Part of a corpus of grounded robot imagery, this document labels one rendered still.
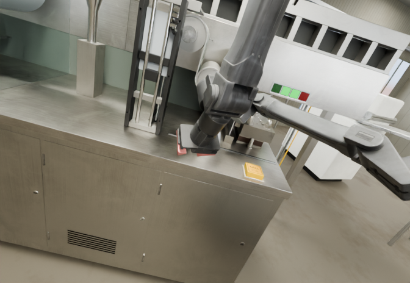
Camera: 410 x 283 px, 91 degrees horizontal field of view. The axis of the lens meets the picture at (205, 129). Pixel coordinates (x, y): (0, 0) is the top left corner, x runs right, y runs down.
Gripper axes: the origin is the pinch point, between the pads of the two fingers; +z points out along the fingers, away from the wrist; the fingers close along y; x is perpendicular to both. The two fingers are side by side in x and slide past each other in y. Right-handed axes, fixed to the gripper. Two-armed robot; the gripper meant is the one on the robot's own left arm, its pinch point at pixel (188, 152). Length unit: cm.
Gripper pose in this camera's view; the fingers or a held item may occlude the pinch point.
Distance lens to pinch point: 58.1
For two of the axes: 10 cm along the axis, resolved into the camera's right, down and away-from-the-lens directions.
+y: -9.1, -1.0, -4.0
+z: -3.9, 5.2, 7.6
